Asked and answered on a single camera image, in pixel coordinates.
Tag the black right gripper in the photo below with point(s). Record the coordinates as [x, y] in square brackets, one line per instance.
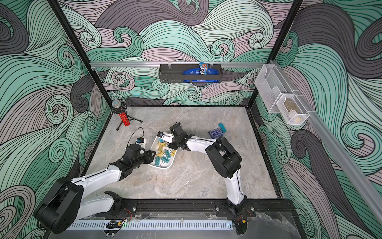
[176, 140]

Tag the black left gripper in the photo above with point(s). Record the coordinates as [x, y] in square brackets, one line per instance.
[148, 156]

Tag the white plastic storage tray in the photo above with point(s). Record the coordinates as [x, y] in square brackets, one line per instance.
[164, 157]

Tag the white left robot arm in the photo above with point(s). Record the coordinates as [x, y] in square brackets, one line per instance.
[69, 200]

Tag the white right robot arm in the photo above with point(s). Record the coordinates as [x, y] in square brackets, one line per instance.
[224, 157]

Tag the teal small box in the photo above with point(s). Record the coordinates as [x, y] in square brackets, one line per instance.
[222, 127]

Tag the red sequin microphone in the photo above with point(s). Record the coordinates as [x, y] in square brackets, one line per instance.
[119, 108]

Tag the blue snack packet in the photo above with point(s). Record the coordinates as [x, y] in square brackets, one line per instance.
[203, 68]

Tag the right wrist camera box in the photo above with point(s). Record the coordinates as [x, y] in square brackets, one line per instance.
[167, 137]

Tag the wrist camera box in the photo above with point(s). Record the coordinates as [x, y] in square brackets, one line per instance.
[167, 137]
[141, 141]

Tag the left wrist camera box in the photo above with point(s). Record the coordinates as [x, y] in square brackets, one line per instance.
[141, 141]

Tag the black wall shelf basket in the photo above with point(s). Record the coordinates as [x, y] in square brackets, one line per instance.
[189, 73]

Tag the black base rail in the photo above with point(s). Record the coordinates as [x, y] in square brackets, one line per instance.
[221, 208]

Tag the white slotted cable duct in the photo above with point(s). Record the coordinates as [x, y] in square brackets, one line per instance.
[155, 225]

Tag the aluminium rail back wall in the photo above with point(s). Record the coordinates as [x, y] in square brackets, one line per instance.
[150, 64]

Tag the aluminium rail wall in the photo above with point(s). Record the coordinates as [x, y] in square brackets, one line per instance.
[360, 181]
[150, 64]

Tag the clear plastic wall bin large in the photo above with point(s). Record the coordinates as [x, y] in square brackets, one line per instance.
[271, 85]

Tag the clear plastic wall bin small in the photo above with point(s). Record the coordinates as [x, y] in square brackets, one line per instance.
[292, 112]

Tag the black vertical frame post left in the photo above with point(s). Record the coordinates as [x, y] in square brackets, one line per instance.
[77, 46]

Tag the aluminium rail right wall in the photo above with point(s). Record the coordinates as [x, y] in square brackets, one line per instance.
[360, 181]

